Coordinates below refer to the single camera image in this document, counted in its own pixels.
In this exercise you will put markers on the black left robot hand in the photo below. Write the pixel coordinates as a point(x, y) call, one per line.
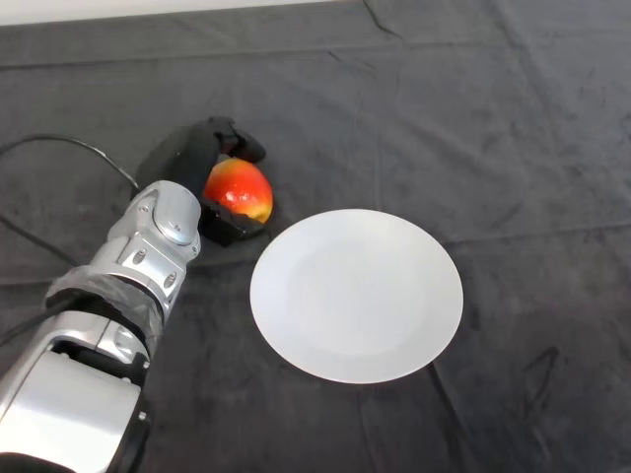
point(185, 157)

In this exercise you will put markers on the red yellow apple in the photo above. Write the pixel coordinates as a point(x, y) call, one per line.
point(240, 184)

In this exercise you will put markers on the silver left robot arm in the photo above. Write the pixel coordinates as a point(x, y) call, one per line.
point(98, 345)

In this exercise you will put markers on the round white plate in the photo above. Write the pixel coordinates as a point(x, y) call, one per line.
point(356, 296)

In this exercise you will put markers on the black cloth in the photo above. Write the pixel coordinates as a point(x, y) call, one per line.
point(394, 123)

